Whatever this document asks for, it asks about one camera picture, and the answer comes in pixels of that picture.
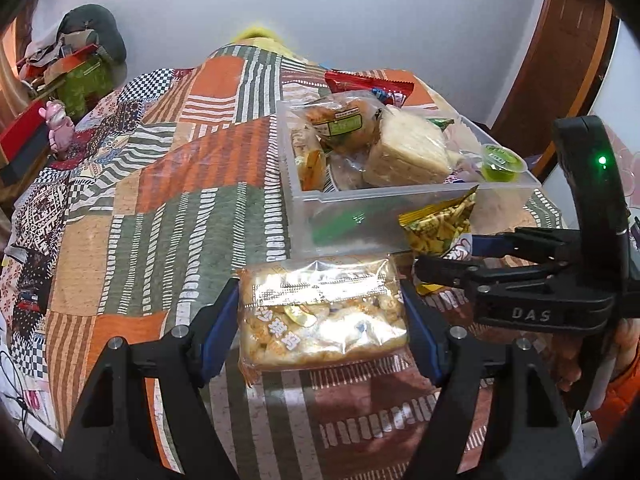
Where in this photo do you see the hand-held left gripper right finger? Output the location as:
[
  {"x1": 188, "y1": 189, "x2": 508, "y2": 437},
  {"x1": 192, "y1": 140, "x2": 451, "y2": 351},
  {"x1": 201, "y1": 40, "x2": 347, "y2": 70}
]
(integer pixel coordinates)
[{"x1": 400, "y1": 277, "x2": 584, "y2": 480}]

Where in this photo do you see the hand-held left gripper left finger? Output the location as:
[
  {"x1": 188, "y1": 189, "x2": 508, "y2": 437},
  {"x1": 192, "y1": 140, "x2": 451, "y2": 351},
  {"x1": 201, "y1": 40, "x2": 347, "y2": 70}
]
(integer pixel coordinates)
[{"x1": 62, "y1": 277, "x2": 241, "y2": 480}]

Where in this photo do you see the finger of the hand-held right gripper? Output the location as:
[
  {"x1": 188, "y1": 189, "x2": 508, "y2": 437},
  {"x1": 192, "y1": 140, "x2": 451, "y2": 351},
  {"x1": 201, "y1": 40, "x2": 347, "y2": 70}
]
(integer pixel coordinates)
[
  {"x1": 469, "y1": 226, "x2": 584, "y2": 265},
  {"x1": 413, "y1": 255, "x2": 619, "y2": 334}
]

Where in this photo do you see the green jelly cup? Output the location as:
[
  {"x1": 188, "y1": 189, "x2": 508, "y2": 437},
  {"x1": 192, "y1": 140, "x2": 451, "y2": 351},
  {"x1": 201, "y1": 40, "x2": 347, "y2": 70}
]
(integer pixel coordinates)
[{"x1": 479, "y1": 143, "x2": 527, "y2": 184}]

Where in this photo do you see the yellow green snack packet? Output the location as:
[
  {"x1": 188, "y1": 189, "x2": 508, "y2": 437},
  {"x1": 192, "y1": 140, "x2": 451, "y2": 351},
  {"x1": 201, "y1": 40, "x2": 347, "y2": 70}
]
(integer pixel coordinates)
[{"x1": 398, "y1": 184, "x2": 480, "y2": 259}]

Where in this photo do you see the clear rice cracker packet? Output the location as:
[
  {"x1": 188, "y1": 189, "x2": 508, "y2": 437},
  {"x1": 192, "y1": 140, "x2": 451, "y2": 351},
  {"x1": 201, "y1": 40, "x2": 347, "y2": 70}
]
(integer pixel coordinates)
[{"x1": 236, "y1": 255, "x2": 411, "y2": 387}]

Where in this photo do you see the clear plastic container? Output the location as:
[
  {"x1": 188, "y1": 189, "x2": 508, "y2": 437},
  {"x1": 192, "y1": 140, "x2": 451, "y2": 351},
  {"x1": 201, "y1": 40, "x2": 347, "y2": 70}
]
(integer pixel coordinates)
[{"x1": 276, "y1": 97, "x2": 542, "y2": 257}]

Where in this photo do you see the white sandwich cake packet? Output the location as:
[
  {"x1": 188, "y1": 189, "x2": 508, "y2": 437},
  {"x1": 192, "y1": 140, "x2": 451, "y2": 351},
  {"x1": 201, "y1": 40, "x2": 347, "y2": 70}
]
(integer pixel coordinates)
[{"x1": 362, "y1": 107, "x2": 452, "y2": 187}]

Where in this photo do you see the brown pastry packet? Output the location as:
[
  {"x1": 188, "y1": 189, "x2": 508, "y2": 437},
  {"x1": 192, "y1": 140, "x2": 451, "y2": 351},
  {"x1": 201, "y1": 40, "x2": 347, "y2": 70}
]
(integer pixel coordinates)
[{"x1": 329, "y1": 154, "x2": 372, "y2": 192}]

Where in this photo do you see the sandwich biscuit packet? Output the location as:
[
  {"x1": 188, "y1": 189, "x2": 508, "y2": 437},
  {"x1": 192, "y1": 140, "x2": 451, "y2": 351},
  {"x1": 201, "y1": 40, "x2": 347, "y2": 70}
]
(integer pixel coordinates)
[{"x1": 291, "y1": 127, "x2": 329, "y2": 192}]

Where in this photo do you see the green label bread packet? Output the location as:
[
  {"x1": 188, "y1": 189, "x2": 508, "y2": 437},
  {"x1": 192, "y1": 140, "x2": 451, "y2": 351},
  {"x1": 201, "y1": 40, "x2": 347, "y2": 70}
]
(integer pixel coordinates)
[{"x1": 304, "y1": 92, "x2": 384, "y2": 155}]

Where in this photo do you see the red snack packet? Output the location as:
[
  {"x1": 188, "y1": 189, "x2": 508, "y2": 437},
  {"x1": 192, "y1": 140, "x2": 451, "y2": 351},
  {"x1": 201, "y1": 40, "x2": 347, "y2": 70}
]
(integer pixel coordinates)
[{"x1": 323, "y1": 70, "x2": 415, "y2": 107}]

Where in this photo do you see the person's right hand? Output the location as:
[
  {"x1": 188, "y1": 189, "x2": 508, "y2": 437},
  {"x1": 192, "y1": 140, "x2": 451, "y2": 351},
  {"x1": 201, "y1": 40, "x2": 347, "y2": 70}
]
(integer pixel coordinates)
[{"x1": 552, "y1": 317, "x2": 640, "y2": 396}]

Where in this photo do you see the heart print wardrobe door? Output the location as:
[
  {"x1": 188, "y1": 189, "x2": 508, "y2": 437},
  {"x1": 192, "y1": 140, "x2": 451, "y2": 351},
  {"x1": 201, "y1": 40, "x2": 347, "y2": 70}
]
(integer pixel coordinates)
[{"x1": 589, "y1": 25, "x2": 640, "y2": 213}]

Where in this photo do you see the patchwork quilt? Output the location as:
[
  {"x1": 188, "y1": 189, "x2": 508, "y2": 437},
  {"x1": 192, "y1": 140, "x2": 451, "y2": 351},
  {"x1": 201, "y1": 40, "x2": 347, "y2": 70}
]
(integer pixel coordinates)
[{"x1": 0, "y1": 42, "x2": 576, "y2": 480}]

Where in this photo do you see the brown wooden door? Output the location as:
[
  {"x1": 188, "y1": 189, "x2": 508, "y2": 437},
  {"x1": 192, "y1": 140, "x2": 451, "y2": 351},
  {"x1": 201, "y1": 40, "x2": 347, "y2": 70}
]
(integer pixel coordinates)
[{"x1": 491, "y1": 0, "x2": 619, "y2": 147}]

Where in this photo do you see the pink plush toy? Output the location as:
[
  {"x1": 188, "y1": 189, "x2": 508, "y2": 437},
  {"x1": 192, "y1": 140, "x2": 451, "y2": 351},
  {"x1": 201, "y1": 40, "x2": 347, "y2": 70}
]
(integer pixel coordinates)
[{"x1": 45, "y1": 100, "x2": 77, "y2": 154}]

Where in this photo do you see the dark grey box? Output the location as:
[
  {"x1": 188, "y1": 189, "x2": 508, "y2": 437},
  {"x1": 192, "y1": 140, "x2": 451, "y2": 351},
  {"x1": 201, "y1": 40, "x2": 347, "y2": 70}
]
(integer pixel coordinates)
[{"x1": 0, "y1": 147, "x2": 51, "y2": 188}]

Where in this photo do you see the green cardboard box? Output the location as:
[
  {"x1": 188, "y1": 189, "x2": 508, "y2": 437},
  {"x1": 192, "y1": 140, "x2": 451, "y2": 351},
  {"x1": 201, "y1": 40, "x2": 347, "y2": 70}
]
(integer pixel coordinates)
[{"x1": 54, "y1": 55, "x2": 117, "y2": 117}]

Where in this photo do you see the red gift box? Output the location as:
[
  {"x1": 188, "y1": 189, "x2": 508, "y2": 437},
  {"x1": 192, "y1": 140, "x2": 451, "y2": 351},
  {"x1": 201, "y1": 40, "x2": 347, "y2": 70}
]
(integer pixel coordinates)
[{"x1": 0, "y1": 100, "x2": 47, "y2": 162}]

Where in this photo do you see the yellow pillow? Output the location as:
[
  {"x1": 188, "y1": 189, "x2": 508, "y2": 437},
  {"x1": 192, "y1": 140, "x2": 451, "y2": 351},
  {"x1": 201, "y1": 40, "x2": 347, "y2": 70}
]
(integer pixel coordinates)
[{"x1": 234, "y1": 21, "x2": 302, "y2": 59}]

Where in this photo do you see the pile of clutter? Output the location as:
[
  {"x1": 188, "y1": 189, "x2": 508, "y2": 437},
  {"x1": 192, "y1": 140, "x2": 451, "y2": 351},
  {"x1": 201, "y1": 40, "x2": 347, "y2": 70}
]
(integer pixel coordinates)
[{"x1": 16, "y1": 30, "x2": 101, "y2": 87}]

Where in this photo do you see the grey cushion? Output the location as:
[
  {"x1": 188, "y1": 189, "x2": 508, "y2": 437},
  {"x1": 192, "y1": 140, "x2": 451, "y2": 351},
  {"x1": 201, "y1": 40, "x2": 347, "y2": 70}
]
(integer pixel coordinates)
[{"x1": 59, "y1": 3, "x2": 128, "y2": 64}]

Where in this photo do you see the black cable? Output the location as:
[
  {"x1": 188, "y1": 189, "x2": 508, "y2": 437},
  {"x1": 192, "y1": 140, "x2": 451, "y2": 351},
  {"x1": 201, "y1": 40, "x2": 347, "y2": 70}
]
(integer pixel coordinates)
[{"x1": 0, "y1": 350, "x2": 47, "y2": 433}]

